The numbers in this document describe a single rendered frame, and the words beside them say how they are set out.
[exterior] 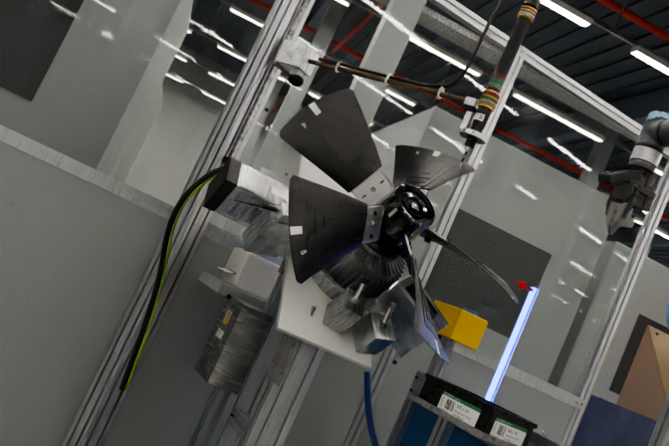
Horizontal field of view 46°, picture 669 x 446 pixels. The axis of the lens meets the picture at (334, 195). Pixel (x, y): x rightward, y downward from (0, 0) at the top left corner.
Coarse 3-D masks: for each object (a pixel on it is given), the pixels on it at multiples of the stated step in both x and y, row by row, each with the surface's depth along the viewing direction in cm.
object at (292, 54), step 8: (288, 40) 230; (280, 48) 232; (288, 48) 229; (296, 48) 228; (304, 48) 227; (280, 56) 230; (288, 56) 228; (296, 56) 227; (304, 56) 226; (312, 56) 229; (280, 64) 232; (288, 64) 228; (296, 64) 226; (304, 64) 227; (304, 72) 229; (312, 72) 231
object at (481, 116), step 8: (528, 0) 200; (536, 0) 199; (536, 8) 202; (480, 112) 195; (488, 112) 195; (472, 120) 197; (480, 120) 195; (472, 128) 195; (480, 128) 195; (472, 136) 195; (464, 144) 196; (472, 144) 195
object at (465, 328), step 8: (440, 304) 233; (448, 312) 228; (456, 312) 224; (464, 312) 223; (448, 320) 226; (456, 320) 223; (464, 320) 223; (472, 320) 224; (480, 320) 225; (448, 328) 224; (456, 328) 222; (464, 328) 223; (472, 328) 224; (480, 328) 225; (440, 336) 234; (448, 336) 223; (456, 336) 222; (464, 336) 223; (472, 336) 224; (480, 336) 225; (464, 344) 224; (472, 344) 224
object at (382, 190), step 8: (376, 176) 190; (384, 176) 190; (360, 184) 190; (368, 184) 190; (376, 184) 190; (384, 184) 190; (392, 184) 190; (352, 192) 190; (360, 192) 190; (368, 192) 190; (376, 192) 190; (384, 192) 190; (360, 200) 190; (368, 200) 190; (376, 200) 190
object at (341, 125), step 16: (336, 96) 195; (352, 96) 196; (304, 112) 192; (336, 112) 193; (352, 112) 194; (288, 128) 190; (320, 128) 191; (336, 128) 192; (352, 128) 192; (368, 128) 193; (304, 144) 190; (320, 144) 190; (336, 144) 191; (352, 144) 191; (368, 144) 191; (320, 160) 190; (336, 160) 190; (352, 160) 190; (368, 160) 190; (336, 176) 190; (352, 176) 190; (368, 176) 190
